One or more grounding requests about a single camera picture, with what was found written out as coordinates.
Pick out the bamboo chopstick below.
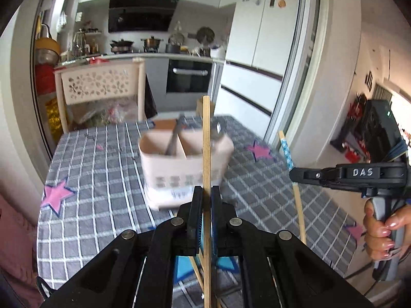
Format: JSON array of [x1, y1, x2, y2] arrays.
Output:
[[189, 257, 204, 291]]

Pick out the steel spoon dark handle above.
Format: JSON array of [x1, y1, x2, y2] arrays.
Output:
[[164, 113, 185, 156]]

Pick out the plain wooden chopstick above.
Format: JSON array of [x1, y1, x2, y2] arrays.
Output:
[[202, 96, 213, 308]]

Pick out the person's right hand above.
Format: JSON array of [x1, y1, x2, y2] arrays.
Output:
[[363, 199, 411, 261]]

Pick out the beige plastic utensil caddy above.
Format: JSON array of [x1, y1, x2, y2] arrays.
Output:
[[137, 118, 235, 211]]

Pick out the grey checkered tablecloth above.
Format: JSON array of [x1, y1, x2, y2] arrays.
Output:
[[36, 115, 365, 308]]

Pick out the white refrigerator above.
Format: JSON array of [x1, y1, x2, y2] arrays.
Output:
[[214, 0, 302, 138]]

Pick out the black built-in oven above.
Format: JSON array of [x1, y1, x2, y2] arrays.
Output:
[[166, 59, 212, 93]]

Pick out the golden pot on stove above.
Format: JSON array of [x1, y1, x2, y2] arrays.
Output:
[[141, 36, 163, 53]]

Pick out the black wok on stove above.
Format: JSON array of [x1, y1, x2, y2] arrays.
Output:
[[110, 39, 133, 54]]

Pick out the black range hood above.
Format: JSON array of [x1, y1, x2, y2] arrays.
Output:
[[108, 0, 178, 33]]

